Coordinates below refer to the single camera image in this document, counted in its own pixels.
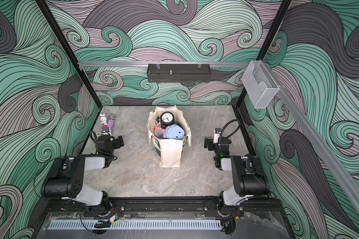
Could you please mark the clear acrylic wall holder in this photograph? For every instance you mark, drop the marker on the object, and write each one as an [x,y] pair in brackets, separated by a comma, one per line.
[259,82]

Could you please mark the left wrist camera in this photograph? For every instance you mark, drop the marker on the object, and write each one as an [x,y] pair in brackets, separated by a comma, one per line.
[105,146]

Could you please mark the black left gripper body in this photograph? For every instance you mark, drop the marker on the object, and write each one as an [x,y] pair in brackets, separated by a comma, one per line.
[116,145]

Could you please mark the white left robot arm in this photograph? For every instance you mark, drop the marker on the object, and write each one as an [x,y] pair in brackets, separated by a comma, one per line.
[65,178]

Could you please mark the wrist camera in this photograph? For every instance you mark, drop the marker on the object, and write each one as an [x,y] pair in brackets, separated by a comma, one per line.
[220,144]
[105,146]

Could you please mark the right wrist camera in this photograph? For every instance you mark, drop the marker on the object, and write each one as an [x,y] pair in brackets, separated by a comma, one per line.
[220,144]

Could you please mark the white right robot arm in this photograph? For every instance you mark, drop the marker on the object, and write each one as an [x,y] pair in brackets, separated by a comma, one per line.
[248,179]

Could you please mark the floral canvas tote bag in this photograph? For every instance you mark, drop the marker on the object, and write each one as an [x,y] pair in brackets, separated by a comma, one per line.
[169,150]

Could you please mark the black perforated wall tray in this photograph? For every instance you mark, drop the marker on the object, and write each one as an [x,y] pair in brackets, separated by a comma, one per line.
[178,73]

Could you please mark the white rabbit figurine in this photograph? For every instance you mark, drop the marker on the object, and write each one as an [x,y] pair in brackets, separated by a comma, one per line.
[103,121]

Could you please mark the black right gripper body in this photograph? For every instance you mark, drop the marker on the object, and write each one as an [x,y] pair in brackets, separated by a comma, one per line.
[211,144]

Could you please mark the pink twin-bell alarm clock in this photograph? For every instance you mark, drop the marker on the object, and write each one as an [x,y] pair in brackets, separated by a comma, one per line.
[159,132]

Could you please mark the purple patterned tube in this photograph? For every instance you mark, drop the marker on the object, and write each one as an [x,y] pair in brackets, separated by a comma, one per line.
[108,129]

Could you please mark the black twin-bell alarm clock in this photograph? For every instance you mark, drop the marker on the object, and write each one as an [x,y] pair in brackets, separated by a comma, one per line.
[167,119]

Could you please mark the white slotted cable duct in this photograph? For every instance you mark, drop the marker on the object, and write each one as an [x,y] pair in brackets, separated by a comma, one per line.
[138,225]

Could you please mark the light blue square clock back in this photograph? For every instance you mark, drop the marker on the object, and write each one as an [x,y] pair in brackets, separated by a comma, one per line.
[174,132]

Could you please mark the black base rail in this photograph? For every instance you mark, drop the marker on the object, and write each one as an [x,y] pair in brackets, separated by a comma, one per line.
[208,206]

